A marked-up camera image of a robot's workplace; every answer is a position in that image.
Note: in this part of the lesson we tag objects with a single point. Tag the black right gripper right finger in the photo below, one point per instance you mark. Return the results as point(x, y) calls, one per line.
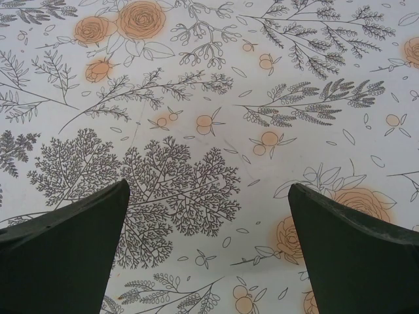
point(357, 261)

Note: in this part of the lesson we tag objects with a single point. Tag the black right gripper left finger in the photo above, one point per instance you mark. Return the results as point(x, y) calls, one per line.
point(62, 255)

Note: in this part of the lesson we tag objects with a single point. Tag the floral print tablecloth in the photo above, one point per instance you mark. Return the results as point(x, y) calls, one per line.
point(209, 98)

